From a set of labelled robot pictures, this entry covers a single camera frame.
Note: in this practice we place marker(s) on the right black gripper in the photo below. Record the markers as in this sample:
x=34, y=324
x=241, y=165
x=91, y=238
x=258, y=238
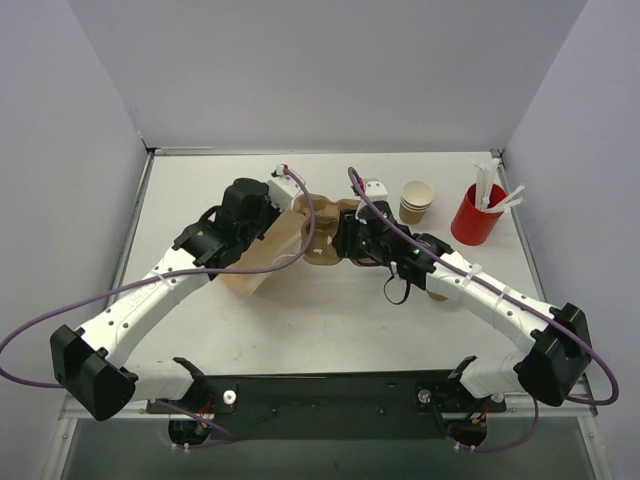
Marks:
x=347, y=236

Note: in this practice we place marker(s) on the single brown cup carrier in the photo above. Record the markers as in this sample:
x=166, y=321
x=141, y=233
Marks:
x=321, y=252

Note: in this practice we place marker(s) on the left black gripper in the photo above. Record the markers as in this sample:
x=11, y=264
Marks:
x=273, y=211

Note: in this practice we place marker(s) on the brown paper coffee cup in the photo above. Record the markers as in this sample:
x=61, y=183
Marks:
x=436, y=297

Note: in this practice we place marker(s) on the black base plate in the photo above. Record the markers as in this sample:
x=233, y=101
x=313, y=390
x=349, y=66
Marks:
x=392, y=405

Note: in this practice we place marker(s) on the stack of paper cups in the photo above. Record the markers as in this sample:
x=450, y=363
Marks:
x=415, y=199

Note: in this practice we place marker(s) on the brown cardboard cup carrier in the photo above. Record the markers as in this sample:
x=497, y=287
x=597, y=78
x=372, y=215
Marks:
x=326, y=211

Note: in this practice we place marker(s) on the red cylindrical straw holder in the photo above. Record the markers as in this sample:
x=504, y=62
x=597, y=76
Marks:
x=470, y=225

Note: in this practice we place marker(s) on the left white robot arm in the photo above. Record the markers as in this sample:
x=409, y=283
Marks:
x=90, y=361

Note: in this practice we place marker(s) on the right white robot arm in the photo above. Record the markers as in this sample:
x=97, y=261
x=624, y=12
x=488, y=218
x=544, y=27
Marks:
x=550, y=342

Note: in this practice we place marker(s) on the brown paper bag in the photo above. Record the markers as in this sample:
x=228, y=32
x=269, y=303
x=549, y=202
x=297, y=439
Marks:
x=281, y=242

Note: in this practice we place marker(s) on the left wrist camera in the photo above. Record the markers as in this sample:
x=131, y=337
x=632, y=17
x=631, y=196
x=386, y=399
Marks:
x=284, y=186

